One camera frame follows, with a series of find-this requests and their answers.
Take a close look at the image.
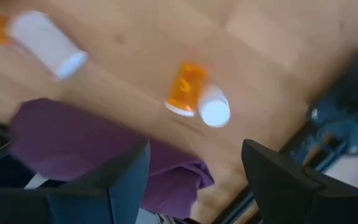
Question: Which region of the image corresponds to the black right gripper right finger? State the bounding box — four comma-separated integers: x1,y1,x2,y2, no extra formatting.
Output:
241,139,358,224

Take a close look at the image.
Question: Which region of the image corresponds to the white cylindrical tube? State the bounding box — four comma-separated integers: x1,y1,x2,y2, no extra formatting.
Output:
6,10,90,82

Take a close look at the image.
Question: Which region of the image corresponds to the purple cloth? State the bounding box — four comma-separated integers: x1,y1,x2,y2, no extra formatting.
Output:
9,98,216,220

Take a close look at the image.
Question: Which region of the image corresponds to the black aluminium table frame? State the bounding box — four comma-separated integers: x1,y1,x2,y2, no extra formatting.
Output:
0,111,313,224

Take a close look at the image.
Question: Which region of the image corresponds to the white round cap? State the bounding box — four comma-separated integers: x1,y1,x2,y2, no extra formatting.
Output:
197,83,231,128

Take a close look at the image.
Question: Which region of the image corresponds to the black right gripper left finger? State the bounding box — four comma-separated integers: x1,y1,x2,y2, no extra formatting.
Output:
0,141,152,224

